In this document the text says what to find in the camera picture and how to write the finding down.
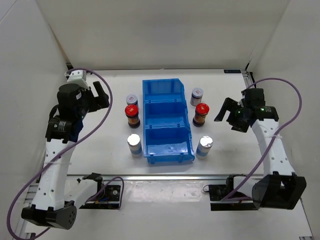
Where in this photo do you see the blue storage bin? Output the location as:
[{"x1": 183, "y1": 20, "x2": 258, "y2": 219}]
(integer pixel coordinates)
[
  {"x1": 143, "y1": 125, "x2": 195, "y2": 164},
  {"x1": 143, "y1": 101, "x2": 190, "y2": 130},
  {"x1": 142, "y1": 78, "x2": 186, "y2": 103}
]

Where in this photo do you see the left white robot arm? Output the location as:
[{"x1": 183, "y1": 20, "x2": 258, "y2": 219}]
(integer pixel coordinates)
[{"x1": 21, "y1": 81, "x2": 110, "y2": 230}]

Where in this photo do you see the far blue storage bin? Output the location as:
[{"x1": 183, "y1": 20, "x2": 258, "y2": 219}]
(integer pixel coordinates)
[{"x1": 142, "y1": 78, "x2": 186, "y2": 103}]

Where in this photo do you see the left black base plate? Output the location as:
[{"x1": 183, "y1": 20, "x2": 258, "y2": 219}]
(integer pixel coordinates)
[{"x1": 77, "y1": 173, "x2": 125, "y2": 210}]

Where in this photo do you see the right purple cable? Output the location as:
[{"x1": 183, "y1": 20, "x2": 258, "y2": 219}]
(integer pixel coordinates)
[{"x1": 219, "y1": 77, "x2": 304, "y2": 202}]

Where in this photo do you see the near blue storage bin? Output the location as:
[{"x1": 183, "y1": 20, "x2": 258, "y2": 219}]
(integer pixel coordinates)
[{"x1": 143, "y1": 125, "x2": 195, "y2": 164}]

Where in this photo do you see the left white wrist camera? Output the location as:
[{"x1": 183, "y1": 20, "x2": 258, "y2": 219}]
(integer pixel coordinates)
[{"x1": 65, "y1": 70, "x2": 90, "y2": 90}]

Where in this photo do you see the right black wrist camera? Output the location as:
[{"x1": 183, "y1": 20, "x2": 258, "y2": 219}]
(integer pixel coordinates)
[{"x1": 241, "y1": 88, "x2": 266, "y2": 107}]

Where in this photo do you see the red-lid sauce jar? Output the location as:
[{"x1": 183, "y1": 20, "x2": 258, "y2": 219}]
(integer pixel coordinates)
[
  {"x1": 124, "y1": 104, "x2": 140, "y2": 128},
  {"x1": 192, "y1": 103, "x2": 210, "y2": 127}
]

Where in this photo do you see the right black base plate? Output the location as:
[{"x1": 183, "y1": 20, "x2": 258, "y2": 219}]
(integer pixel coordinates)
[{"x1": 202, "y1": 183, "x2": 258, "y2": 212}]

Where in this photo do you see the small white-lid jar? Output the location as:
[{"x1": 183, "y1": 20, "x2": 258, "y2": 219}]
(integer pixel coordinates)
[
  {"x1": 190, "y1": 87, "x2": 204, "y2": 107},
  {"x1": 126, "y1": 94, "x2": 139, "y2": 107}
]

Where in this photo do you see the middle blue storage bin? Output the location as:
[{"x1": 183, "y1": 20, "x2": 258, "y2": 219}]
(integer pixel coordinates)
[{"x1": 143, "y1": 101, "x2": 190, "y2": 130}]

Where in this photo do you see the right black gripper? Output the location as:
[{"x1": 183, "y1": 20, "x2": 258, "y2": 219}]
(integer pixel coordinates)
[{"x1": 214, "y1": 97, "x2": 250, "y2": 133}]

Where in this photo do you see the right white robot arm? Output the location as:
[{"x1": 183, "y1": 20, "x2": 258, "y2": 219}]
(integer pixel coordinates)
[{"x1": 214, "y1": 97, "x2": 307, "y2": 210}]

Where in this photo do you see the silver-lid spice jar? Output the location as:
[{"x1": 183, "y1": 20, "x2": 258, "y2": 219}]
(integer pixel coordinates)
[
  {"x1": 127, "y1": 133, "x2": 143, "y2": 157},
  {"x1": 195, "y1": 135, "x2": 213, "y2": 159}
]

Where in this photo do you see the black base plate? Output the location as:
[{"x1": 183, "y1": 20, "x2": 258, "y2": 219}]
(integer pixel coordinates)
[
  {"x1": 202, "y1": 183, "x2": 258, "y2": 212},
  {"x1": 77, "y1": 173, "x2": 125, "y2": 210}
]

